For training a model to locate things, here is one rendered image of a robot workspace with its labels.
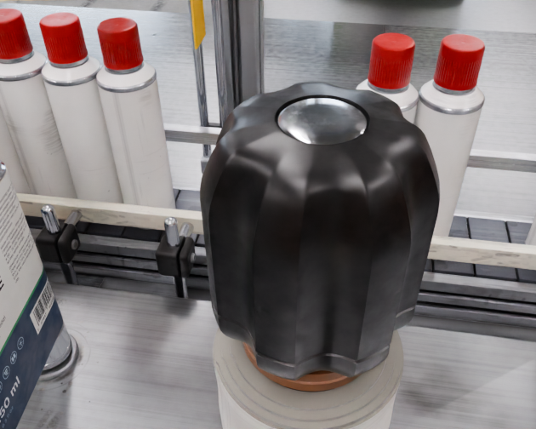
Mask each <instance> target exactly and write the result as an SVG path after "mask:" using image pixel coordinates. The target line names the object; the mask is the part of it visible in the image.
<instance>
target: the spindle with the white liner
mask: <svg viewBox="0 0 536 429"><path fill-rule="evenodd" d="M439 203H440V181H439V176H438V172H437V168H436V162H435V159H434V157H433V154H432V151H431V147H430V145H429V142H428V140H427V139H426V137H425V134H424V133H423V131H422V130H421V129H420V128H418V127H417V126H416V125H414V124H413V123H410V122H409V121H408V120H407V119H406V118H404V116H403V115H402V110H401V108H400V106H399V105H398V104H397V103H396V102H394V101H393V100H391V99H389V98H387V97H385V96H383V95H382V94H378V93H376V92H373V91H372V90H367V89H347V88H342V87H339V86H336V85H333V84H331V83H327V82H305V83H296V84H294V85H292V86H290V87H288V88H286V89H282V90H279V91H276V92H271V93H265V94H256V95H254V96H252V97H251V98H249V99H247V100H245V101H244V102H243V103H241V104H240V105H239V106H237V107H236V108H235V109H234V110H233V111H232V112H231V113H230V114H229V116H228V118H227V119H226V120H225V123H224V125H223V127H222V129H221V131H220V134H219V137H218V139H217V142H216V146H215V148H214V150H213V152H212V154H211V156H210V158H209V160H208V163H207V165H206V168H205V170H204V172H203V175H202V179H201V185H200V204H201V211H202V226H203V234H204V242H205V249H206V257H207V265H208V280H209V287H210V295H211V303H212V308H213V312H214V316H215V319H216V322H217V324H218V326H219V327H218V330H217V332H216V335H215V338H214V348H213V359H214V369H215V374H216V378H217V384H218V391H219V407H220V417H221V422H222V426H223V429H389V425H390V423H391V415H392V410H393V403H394V401H395V397H396V392H397V389H398V387H399V384H400V381H401V378H402V371H403V362H404V357H403V349H402V342H401V338H400V335H399V334H398V331H397V330H398V329H399V328H401V327H403V326H405V325H406V324H408V323H409V322H410V321H411V320H412V318H413V315H414V310H415V307H416V303H417V299H418V296H419V290H420V285H421V282H422V278H423V275H424V271H425V265H426V261H427V257H428V254H429V250H430V246H431V240H432V236H433V232H434V229H435V225H436V219H437V215H438V209H439Z"/></svg>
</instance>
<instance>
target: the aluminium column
mask: <svg viewBox="0 0 536 429"><path fill-rule="evenodd" d="M221 7H222V20H223V34H224V48H225V75H226V89H227V103H228V116H229V114H230V113H231V112H232V111H233V110H234V109H235V108H236V102H235V80H234V49H233V18H232V0H221ZM237 34H238V76H239V101H240V104H241V103H243V102H244V101H245V100H247V99H249V98H251V97H252V96H254V95H256V94H264V93H265V85H264V27H263V0H237Z"/></svg>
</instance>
